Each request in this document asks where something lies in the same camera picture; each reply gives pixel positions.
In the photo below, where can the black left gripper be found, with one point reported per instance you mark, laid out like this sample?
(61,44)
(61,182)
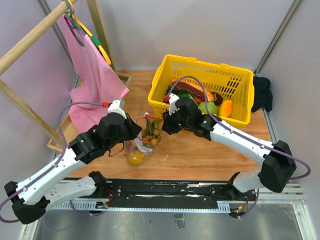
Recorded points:
(134,130)

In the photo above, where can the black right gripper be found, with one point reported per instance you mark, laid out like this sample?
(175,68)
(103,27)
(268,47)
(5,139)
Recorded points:
(168,126)

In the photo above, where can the clear zip bag orange zipper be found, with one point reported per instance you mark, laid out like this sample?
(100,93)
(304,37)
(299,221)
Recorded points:
(136,144)

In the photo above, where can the brown longan bunch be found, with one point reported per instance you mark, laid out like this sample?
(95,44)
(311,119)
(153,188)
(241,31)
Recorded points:
(152,133)

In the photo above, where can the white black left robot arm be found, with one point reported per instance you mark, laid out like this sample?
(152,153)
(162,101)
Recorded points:
(33,197)

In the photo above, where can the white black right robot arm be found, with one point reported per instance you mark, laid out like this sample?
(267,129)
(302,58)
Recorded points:
(276,166)

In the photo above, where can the orange carrot piece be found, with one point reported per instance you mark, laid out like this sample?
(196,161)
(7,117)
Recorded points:
(198,100)

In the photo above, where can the green watermelon slice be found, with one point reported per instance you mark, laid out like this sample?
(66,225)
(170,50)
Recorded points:
(186,95)

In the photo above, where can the green cabbage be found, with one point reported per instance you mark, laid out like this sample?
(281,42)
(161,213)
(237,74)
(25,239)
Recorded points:
(203,107)

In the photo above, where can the brown glazed hot dog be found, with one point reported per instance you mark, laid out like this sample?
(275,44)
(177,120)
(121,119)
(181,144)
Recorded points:
(195,90)

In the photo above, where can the dark brown chestnut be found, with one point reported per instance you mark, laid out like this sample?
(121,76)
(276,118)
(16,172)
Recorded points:
(217,98)

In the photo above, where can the orange yellow mango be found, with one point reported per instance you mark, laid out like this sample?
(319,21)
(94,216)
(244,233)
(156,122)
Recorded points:
(226,108)

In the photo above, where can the pink shirt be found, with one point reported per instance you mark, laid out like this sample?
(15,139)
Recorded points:
(100,82)

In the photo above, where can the yellow plastic shopping basket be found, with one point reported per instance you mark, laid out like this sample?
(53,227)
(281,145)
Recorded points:
(232,83)

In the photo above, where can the wooden clothes rack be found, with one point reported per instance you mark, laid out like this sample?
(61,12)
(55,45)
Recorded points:
(43,77)

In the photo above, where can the black cloth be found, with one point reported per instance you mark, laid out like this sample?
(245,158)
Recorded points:
(263,97)

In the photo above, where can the yellow green clothes hanger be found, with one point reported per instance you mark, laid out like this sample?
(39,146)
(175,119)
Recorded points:
(94,40)

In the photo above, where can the grey clothes hanger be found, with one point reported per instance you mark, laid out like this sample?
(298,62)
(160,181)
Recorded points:
(70,15)

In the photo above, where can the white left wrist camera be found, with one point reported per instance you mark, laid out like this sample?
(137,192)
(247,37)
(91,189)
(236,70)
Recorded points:
(116,106)

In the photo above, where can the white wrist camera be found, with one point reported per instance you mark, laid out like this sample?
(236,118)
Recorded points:
(172,99)
(116,106)

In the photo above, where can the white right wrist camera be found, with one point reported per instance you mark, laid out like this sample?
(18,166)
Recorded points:
(172,99)

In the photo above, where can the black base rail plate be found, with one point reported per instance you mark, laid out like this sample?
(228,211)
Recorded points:
(170,194)

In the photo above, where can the aluminium frame post left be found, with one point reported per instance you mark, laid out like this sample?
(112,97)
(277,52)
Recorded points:
(57,32)

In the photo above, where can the aluminium frame post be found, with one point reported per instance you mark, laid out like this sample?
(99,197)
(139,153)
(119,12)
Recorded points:
(293,9)
(57,32)

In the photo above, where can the aluminium frame post right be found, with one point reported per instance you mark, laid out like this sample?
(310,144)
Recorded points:
(293,9)

